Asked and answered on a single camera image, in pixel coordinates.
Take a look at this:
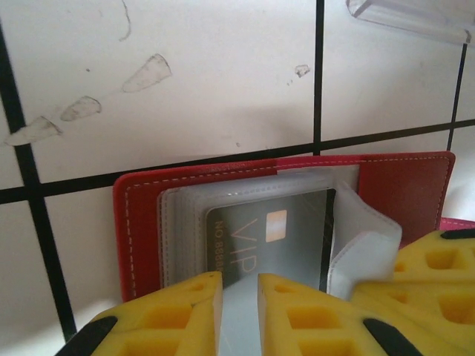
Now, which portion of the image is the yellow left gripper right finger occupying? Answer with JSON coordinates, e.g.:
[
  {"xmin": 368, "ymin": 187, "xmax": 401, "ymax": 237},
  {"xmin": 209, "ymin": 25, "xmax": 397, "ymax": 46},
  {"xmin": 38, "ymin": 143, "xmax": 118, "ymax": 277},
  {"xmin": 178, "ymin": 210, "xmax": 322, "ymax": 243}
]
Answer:
[{"xmin": 258, "ymin": 272, "xmax": 415, "ymax": 356}]

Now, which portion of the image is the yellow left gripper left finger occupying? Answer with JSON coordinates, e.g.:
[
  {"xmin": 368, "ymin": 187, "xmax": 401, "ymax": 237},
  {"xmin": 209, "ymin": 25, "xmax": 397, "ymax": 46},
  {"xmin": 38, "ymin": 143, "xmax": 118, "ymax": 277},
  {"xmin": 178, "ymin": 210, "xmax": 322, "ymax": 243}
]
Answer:
[{"xmin": 62, "ymin": 271, "xmax": 224, "ymax": 356}]

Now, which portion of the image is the black VIP card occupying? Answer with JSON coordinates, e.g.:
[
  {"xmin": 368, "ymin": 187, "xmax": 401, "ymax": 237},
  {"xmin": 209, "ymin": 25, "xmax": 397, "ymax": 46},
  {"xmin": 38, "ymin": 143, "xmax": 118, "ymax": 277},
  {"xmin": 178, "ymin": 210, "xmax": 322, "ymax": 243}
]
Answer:
[{"xmin": 205, "ymin": 188, "xmax": 338, "ymax": 356}]

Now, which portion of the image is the red card holder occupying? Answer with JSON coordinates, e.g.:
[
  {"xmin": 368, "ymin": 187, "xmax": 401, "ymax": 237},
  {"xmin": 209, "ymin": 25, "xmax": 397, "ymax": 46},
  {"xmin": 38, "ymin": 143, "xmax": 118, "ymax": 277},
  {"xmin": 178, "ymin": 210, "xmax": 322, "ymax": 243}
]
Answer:
[{"xmin": 112, "ymin": 150, "xmax": 475, "ymax": 303}]

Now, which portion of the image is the clear acrylic card stand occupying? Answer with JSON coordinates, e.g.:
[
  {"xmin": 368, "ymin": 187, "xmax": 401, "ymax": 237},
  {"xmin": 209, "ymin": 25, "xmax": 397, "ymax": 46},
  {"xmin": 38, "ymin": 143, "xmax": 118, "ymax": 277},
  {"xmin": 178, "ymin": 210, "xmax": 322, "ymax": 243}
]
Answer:
[{"xmin": 344, "ymin": 0, "xmax": 472, "ymax": 46}]

